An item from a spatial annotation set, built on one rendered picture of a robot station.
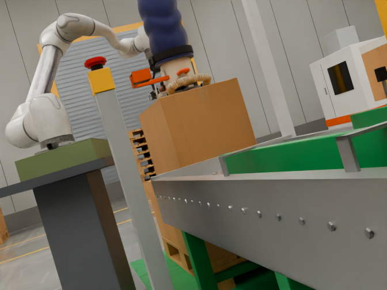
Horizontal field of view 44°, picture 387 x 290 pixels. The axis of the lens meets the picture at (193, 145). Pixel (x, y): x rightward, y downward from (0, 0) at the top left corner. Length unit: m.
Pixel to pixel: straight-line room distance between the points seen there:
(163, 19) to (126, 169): 1.25
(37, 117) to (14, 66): 9.81
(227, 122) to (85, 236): 0.83
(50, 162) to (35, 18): 10.29
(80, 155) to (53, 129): 0.20
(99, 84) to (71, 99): 10.25
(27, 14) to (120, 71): 2.50
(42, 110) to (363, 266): 1.81
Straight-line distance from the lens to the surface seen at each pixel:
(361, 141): 0.78
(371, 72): 3.63
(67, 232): 2.22
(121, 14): 12.54
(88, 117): 11.73
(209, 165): 2.18
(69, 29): 2.66
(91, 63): 1.55
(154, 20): 2.61
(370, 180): 0.60
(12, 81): 12.01
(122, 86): 11.92
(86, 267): 2.23
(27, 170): 2.23
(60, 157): 2.17
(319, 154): 0.90
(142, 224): 1.52
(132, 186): 1.51
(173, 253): 3.34
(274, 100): 5.74
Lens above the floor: 0.69
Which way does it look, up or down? level
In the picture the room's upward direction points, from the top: 17 degrees counter-clockwise
